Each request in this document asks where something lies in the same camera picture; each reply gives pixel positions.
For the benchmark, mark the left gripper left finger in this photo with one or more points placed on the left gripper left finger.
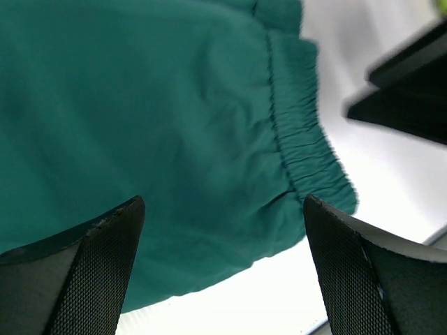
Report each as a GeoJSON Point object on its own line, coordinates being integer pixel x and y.
{"type": "Point", "coordinates": [73, 282]}

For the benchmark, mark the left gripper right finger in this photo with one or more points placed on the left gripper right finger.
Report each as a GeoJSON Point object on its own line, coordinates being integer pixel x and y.
{"type": "Point", "coordinates": [372, 281]}

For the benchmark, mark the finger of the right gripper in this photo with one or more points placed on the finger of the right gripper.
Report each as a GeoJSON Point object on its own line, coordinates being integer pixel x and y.
{"type": "Point", "coordinates": [418, 111]}
{"type": "Point", "coordinates": [419, 51]}

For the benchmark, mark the teal green shorts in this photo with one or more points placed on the teal green shorts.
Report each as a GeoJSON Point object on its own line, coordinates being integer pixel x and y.
{"type": "Point", "coordinates": [205, 109]}

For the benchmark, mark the lime green shorts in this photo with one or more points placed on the lime green shorts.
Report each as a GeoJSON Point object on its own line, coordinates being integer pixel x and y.
{"type": "Point", "coordinates": [441, 7]}

